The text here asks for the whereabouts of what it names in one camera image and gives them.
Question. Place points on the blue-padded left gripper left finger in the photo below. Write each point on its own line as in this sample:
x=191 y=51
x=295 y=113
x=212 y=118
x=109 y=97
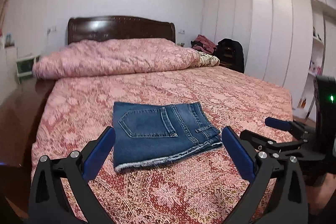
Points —
x=48 y=202

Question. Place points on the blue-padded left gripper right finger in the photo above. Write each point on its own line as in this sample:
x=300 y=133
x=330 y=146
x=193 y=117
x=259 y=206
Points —
x=288 y=201

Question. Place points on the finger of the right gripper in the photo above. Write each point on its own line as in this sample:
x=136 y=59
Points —
x=253 y=142
x=278 y=124

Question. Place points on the blue denim jeans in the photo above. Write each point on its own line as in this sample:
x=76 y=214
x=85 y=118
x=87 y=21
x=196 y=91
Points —
x=151 y=135

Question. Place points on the person's hand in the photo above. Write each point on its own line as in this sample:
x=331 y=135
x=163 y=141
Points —
x=319 y=196

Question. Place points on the white corner shelf unit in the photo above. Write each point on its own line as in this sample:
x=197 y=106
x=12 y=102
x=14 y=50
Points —
x=306 y=105

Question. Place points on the amber bottle on shelf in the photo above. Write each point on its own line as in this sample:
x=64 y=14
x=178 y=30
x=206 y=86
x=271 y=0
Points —
x=302 y=103

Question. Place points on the pink floral bedspread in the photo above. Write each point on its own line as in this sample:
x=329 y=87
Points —
x=201 y=189

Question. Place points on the pink bottles on shelf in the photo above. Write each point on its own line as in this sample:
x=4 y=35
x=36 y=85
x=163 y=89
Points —
x=314 y=68

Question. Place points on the black jacket on chair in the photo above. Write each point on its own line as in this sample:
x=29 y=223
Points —
x=230 y=52

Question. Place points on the floral yellow pillow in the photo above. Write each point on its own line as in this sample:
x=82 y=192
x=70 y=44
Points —
x=206 y=60

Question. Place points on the maroon clothes pile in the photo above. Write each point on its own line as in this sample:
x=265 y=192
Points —
x=203 y=44

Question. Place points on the white built-in wardrobe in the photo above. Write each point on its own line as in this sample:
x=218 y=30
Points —
x=276 y=36

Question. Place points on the white left side cabinet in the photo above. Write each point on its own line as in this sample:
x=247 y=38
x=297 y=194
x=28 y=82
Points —
x=8 y=73

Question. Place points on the pink folded quilt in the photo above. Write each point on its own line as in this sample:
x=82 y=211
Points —
x=89 y=58

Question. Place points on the dark wooden headboard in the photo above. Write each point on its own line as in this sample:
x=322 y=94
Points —
x=103 y=28

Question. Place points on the white wall socket left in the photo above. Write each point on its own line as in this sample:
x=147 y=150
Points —
x=51 y=29

